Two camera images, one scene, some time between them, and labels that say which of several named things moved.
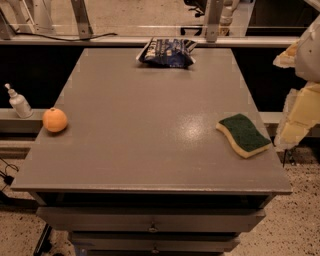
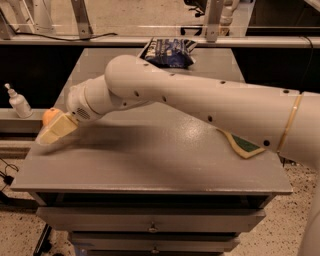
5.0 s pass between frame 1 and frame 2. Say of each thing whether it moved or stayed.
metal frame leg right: stayed
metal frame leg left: stayed
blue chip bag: stayed
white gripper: moved
